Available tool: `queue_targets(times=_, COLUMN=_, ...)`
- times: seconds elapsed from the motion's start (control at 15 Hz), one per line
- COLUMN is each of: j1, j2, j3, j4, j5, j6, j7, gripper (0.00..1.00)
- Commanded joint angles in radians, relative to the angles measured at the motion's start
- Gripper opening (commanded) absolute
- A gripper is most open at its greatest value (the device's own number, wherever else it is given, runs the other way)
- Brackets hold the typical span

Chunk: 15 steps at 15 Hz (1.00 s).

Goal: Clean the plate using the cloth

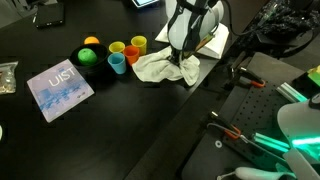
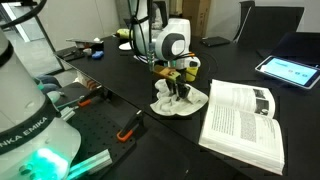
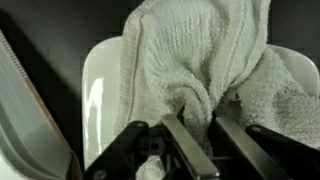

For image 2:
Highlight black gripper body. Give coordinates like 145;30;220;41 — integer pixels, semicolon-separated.
176;68;190;87

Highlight white cloth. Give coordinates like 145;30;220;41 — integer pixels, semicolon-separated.
149;78;201;116

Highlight white square plate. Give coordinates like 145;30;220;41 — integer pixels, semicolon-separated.
156;85;210;118

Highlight purple UIST booklet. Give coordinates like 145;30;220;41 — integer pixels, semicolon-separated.
133;53;151;65

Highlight black flat case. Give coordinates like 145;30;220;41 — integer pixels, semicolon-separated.
200;35;232;48

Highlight black orange bar clamp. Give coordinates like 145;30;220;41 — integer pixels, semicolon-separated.
77;84;113;108
115;109;145;144

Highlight white round disc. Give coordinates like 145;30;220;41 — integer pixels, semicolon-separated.
118;41;134;52

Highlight cardboard box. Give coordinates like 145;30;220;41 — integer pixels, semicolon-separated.
181;0;213;38

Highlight open book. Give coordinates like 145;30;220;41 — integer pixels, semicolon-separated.
198;79;287;177

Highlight seated person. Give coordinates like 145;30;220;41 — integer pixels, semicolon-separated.
152;0;170;29

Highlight plastic snack bag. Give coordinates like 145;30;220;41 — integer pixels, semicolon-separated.
115;28;134;40

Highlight small blue object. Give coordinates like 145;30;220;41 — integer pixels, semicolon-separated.
91;50;105;61

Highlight brown striped box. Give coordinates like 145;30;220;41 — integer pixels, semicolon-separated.
78;71;101;92

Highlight small black box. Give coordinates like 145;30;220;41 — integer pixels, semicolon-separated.
89;41;105;53

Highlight black perforated breadboard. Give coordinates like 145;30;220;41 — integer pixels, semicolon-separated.
54;81;148;168

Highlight grey flat tray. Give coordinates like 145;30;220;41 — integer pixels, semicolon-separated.
65;37;105;45

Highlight black chair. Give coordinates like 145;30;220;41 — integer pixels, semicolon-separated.
232;0;305;51

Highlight white framed tablet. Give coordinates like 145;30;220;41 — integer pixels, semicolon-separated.
254;54;320;90

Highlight aluminium extrusion bar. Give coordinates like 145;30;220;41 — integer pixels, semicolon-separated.
66;148;113;180
59;105;77;122

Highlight black tools pile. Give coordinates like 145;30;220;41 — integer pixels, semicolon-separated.
54;45;86;62

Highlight white rounded tool handle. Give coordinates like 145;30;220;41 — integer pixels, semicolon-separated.
45;90;66;104

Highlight thick black hose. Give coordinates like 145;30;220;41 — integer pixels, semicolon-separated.
0;0;48;30

